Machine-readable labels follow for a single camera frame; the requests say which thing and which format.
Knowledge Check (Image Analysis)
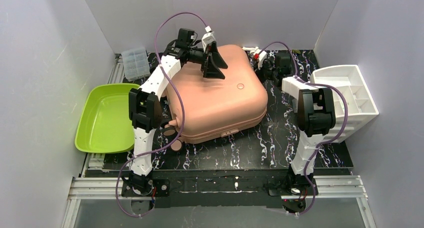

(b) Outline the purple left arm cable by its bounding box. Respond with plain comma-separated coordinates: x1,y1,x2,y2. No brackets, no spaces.
114,11,213,219

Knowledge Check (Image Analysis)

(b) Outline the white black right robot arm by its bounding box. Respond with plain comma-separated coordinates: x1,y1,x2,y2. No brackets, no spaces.
253,51,336,193

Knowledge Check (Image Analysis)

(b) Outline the pink hard shell suitcase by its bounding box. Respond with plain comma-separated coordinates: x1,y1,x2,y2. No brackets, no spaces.
162,44,268,151

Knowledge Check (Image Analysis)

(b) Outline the lime green plastic basin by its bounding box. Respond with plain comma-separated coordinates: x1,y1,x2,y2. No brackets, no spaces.
74,83,139,154

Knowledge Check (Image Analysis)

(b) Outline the clear screw assortment box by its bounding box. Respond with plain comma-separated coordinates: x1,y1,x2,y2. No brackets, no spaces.
121,47,150,81

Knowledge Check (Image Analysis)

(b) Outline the white divided organizer box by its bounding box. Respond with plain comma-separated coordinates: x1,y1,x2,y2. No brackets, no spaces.
310,64,379,143

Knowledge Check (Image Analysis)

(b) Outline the aluminium base frame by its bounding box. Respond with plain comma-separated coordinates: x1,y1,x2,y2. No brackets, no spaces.
61,54,379,228

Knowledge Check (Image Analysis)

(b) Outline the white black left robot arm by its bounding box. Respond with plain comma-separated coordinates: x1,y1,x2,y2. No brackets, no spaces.
123,26,228,190

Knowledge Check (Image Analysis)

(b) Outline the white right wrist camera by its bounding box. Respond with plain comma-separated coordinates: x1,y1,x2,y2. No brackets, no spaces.
252,49,268,70

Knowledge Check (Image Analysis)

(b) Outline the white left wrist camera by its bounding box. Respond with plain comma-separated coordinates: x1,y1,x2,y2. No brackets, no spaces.
201,31,216,53

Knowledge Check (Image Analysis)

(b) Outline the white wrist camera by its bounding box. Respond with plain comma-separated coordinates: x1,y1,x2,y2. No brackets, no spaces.
252,49,268,70
201,31,216,53

